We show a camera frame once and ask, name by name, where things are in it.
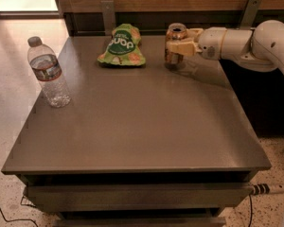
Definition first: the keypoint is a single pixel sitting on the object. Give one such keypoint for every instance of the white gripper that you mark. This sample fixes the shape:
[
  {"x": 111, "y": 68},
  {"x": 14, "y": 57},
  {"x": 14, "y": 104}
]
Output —
[{"x": 210, "y": 43}]

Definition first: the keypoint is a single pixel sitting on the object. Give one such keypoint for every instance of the orange soda can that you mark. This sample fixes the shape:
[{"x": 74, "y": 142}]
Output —
[{"x": 176, "y": 32}]

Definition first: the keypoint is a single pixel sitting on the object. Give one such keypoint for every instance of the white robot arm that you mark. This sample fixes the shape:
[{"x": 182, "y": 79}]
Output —
[{"x": 261, "y": 49}]

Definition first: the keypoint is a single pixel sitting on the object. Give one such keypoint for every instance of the green rice chip bag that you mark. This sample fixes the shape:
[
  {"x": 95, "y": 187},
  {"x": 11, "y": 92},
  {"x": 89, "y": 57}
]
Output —
[{"x": 123, "y": 49}]

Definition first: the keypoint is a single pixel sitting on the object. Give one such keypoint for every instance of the clear plastic water bottle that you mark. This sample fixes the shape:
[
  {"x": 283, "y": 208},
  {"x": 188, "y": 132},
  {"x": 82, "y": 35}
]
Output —
[{"x": 47, "y": 70}]

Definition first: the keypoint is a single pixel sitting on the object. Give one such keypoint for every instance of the black white striped plug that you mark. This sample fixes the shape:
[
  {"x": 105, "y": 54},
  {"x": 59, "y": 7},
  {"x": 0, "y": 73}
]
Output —
[{"x": 264, "y": 188}]

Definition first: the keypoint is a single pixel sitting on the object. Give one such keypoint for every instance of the grey upper drawer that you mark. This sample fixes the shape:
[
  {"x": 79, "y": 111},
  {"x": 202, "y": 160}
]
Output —
[{"x": 110, "y": 197}]

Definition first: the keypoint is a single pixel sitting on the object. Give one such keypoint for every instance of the grey drawer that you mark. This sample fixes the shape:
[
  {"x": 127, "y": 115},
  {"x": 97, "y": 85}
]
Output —
[
  {"x": 110, "y": 197},
  {"x": 142, "y": 222}
]

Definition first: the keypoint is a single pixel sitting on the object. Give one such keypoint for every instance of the grey lower drawer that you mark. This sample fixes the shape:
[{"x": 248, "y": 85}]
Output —
[{"x": 142, "y": 222}]

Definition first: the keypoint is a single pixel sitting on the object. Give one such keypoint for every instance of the right metal wall bracket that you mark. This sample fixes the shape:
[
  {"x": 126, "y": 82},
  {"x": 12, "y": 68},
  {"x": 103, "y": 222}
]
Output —
[{"x": 249, "y": 14}]

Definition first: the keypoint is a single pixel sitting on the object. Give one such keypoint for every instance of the metal wall bracket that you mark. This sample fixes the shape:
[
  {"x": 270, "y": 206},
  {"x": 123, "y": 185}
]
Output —
[
  {"x": 249, "y": 14},
  {"x": 108, "y": 15}
]

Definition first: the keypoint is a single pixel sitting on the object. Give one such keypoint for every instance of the left metal wall bracket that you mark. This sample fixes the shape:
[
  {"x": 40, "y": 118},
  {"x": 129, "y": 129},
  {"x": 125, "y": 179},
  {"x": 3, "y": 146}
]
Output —
[{"x": 108, "y": 15}]

